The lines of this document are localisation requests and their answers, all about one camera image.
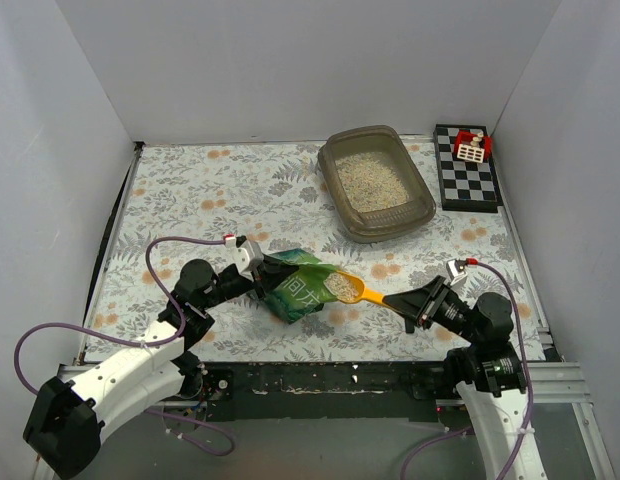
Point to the grey litter box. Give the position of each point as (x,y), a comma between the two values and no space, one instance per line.
(377,190)

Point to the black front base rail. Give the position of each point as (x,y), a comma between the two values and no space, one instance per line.
(416,391)

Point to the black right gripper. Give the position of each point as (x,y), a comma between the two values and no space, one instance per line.
(427,304)

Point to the green cat litter bag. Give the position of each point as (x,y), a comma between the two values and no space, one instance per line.
(304,292)

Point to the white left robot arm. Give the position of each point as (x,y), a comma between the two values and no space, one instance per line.
(70,420)

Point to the floral table mat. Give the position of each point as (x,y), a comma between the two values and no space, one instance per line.
(184,198)

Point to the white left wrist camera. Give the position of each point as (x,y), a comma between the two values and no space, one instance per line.
(246,254)

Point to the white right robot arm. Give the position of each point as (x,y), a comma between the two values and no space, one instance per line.
(489,375)

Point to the red white toy block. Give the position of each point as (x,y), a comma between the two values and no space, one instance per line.
(472,147)

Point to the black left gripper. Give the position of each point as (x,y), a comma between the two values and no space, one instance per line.
(260,280)

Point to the black bag clip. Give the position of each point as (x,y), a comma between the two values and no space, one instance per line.
(410,326)

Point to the black white chessboard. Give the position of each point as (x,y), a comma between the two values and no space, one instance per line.
(465,186)

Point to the yellow plastic scoop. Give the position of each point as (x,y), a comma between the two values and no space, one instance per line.
(350,289)

